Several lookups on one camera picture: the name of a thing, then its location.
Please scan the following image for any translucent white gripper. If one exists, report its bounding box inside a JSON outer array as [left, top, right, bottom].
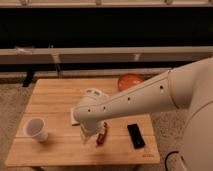
[[81, 128, 99, 143]]

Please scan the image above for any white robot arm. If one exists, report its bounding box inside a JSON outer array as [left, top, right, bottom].
[[73, 58, 213, 171]]

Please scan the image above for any orange ceramic bowl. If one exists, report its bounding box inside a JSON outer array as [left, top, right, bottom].
[[117, 73, 144, 91]]

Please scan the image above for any red chili pepper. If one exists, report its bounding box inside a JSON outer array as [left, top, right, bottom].
[[96, 123, 108, 146]]

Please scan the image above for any white plastic bottle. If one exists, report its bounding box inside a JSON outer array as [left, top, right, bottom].
[[85, 88, 103, 99]]

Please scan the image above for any wooden table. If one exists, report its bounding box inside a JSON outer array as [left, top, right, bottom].
[[6, 78, 160, 167]]

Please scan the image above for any black rectangular remote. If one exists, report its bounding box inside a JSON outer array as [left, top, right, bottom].
[[127, 124, 145, 149]]

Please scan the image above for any white paper cup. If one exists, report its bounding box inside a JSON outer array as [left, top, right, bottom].
[[23, 118, 48, 142]]

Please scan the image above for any black cable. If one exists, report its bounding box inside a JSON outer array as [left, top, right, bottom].
[[164, 150, 181, 171]]

